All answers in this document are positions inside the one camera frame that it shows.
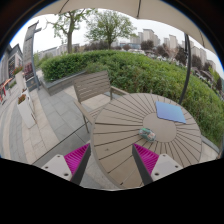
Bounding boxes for round leafy tree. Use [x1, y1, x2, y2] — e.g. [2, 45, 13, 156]
[84, 9, 138, 51]

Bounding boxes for blue mouse pad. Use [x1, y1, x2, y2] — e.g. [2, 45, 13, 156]
[155, 100, 187, 125]

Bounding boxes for tall grey sign pillar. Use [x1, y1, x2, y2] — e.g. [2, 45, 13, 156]
[22, 21, 43, 92]

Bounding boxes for distant high-rise buildings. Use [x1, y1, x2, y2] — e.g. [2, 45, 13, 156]
[111, 28, 218, 73]

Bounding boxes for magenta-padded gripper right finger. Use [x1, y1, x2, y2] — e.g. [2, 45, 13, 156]
[131, 143, 184, 186]

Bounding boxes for transparent computer mouse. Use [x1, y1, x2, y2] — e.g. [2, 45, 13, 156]
[138, 127, 157, 142]

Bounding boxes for white planter box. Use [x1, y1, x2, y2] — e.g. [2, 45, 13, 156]
[16, 94, 37, 130]

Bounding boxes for tall thin-crowned tree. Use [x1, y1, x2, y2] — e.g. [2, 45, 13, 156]
[46, 9, 95, 55]

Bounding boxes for black curved umbrella pole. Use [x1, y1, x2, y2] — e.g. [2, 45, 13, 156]
[178, 33, 193, 106]

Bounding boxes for beige patio umbrella canopy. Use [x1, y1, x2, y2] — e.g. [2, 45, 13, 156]
[33, 0, 218, 54]

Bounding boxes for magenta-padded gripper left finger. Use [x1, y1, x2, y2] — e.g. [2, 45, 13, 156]
[41, 143, 92, 186]

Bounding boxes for green hedge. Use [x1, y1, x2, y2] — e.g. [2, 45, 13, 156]
[39, 49, 224, 148]

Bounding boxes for brown slatted outdoor chair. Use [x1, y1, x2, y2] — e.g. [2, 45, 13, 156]
[72, 69, 130, 134]

